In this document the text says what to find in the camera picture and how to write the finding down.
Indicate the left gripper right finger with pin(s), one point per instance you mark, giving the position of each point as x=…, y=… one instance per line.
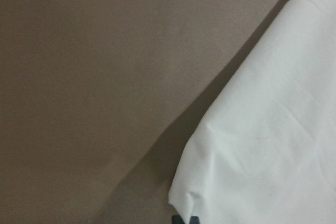
x=194, y=220

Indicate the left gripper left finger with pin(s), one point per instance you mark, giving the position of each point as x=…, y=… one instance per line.
x=176, y=219

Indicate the white long-sleeve printed shirt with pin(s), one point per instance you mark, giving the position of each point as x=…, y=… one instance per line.
x=264, y=152

